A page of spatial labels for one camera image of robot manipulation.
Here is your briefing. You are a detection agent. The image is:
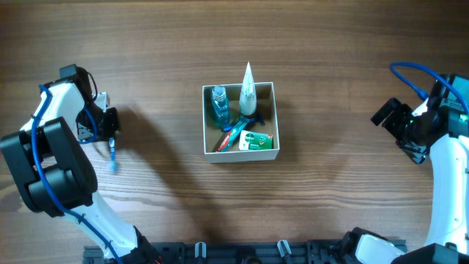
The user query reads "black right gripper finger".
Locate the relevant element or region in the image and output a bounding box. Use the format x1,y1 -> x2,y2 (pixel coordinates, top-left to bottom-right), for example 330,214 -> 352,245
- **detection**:
396,141 -> 429,164
370,98 -> 402,125

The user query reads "blue white toothbrush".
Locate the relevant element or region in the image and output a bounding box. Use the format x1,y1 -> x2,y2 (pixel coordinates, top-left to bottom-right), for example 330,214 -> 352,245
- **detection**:
108,138 -> 118,173

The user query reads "blue mouthwash bottle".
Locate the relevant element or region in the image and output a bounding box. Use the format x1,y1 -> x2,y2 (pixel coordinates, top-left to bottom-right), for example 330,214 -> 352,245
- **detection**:
211,86 -> 230,129

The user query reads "teal toothpaste tube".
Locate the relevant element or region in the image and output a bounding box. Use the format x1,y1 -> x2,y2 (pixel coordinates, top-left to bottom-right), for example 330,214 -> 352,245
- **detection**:
214,117 -> 250,152

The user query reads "blue disposable razor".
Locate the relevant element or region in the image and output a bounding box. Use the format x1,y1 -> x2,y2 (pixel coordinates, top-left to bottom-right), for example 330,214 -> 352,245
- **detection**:
221,117 -> 265,132

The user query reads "white lotion tube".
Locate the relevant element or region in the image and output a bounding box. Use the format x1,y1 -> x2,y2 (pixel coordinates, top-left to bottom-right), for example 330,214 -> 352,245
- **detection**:
239,62 -> 257,116

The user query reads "green soap box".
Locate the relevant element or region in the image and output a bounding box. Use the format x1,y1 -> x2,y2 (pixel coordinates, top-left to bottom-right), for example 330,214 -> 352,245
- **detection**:
239,130 -> 273,151

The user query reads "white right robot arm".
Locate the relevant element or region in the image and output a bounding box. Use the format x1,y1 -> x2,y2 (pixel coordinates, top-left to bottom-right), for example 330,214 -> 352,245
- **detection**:
341,73 -> 468,263

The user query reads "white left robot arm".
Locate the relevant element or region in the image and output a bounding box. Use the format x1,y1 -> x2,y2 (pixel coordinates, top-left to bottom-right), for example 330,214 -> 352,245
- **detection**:
1,64 -> 163,263

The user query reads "white cardboard box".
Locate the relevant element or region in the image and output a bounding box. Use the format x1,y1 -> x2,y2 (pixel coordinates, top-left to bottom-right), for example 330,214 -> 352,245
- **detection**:
202,82 -> 280,164

